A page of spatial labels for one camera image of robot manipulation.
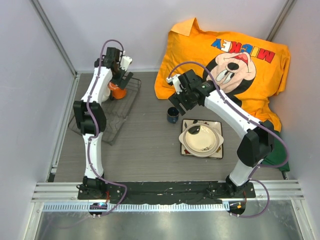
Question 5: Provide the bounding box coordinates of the blue mug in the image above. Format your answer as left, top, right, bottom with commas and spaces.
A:
167, 106, 180, 124

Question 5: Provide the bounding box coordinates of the orange mug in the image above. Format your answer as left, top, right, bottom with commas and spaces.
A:
108, 82, 127, 100

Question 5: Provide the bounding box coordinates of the small cream plate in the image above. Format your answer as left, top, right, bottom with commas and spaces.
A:
184, 125, 218, 153

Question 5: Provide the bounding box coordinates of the black wire dish rack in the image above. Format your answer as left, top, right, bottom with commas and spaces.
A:
68, 74, 142, 146

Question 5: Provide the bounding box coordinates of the large white oval dish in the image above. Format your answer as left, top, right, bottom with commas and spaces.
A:
178, 123, 224, 158

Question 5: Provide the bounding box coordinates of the white ribbed bowl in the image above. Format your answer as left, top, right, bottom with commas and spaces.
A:
101, 87, 111, 103

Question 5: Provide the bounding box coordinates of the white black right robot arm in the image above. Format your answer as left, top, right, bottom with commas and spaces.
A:
166, 70, 275, 198

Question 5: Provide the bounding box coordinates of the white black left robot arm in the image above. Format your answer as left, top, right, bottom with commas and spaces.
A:
73, 47, 133, 200

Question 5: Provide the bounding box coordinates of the orange Mickey pillow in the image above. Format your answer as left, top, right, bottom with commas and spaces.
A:
154, 18, 291, 132

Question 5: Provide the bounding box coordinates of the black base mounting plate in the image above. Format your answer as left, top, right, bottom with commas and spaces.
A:
76, 181, 256, 205

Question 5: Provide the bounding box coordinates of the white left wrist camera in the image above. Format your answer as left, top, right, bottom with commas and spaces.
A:
120, 55, 133, 71

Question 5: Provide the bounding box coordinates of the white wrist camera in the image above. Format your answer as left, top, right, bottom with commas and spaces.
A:
166, 74, 183, 95
120, 55, 133, 71

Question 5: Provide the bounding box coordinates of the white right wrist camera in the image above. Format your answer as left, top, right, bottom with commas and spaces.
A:
166, 74, 183, 95

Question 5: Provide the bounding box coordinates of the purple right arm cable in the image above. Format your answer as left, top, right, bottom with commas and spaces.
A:
168, 61, 290, 218

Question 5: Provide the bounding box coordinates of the aluminium frame rail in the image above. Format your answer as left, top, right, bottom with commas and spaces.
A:
31, 180, 305, 203

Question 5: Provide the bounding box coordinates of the white slotted cable duct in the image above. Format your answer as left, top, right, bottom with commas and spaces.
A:
42, 202, 230, 212

